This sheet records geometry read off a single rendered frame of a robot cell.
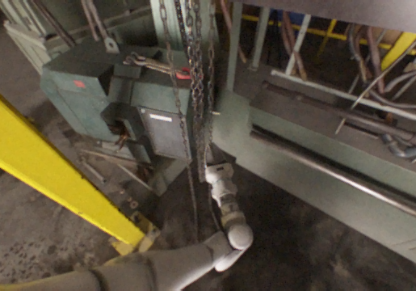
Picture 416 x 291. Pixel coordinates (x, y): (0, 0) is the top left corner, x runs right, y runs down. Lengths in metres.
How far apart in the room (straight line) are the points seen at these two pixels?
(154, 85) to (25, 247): 1.31
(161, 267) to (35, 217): 1.43
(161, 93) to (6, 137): 0.46
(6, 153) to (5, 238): 1.27
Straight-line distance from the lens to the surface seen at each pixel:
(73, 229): 1.56
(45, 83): 1.15
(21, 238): 1.74
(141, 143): 0.92
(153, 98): 0.79
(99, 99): 0.94
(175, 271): 0.42
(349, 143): 1.07
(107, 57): 0.99
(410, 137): 1.01
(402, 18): 0.88
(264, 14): 1.33
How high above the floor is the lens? 1.25
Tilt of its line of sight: 51 degrees down
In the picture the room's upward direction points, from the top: 1 degrees counter-clockwise
